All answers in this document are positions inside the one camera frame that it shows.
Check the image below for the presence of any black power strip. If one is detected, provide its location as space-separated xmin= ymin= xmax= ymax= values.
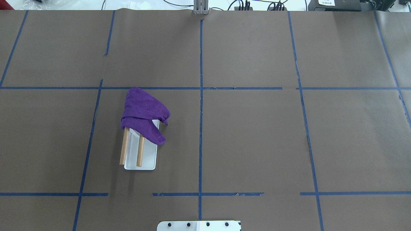
xmin=228 ymin=0 xmax=287 ymax=12

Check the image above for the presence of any wooden rack rod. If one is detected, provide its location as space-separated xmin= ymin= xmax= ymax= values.
xmin=136 ymin=133 xmax=145 ymax=167
xmin=119 ymin=127 xmax=129 ymax=165

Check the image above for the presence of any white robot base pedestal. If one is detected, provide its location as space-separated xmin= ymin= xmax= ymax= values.
xmin=157 ymin=220 xmax=242 ymax=231

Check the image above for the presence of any left wooden rack rod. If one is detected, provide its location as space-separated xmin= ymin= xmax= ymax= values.
xmin=119 ymin=127 xmax=129 ymax=165

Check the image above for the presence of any right wooden rack rod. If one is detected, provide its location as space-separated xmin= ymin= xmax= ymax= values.
xmin=136 ymin=133 xmax=145 ymax=167

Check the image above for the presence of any clear plastic wrap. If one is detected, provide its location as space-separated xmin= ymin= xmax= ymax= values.
xmin=21 ymin=0 xmax=53 ymax=10

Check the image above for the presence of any grey aluminium post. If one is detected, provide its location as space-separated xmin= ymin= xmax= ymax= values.
xmin=193 ymin=0 xmax=209 ymax=15

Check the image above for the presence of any purple towel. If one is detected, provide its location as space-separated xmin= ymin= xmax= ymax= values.
xmin=120 ymin=87 xmax=171 ymax=146

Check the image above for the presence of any black device box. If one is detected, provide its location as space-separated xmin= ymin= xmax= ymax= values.
xmin=307 ymin=0 xmax=380 ymax=12

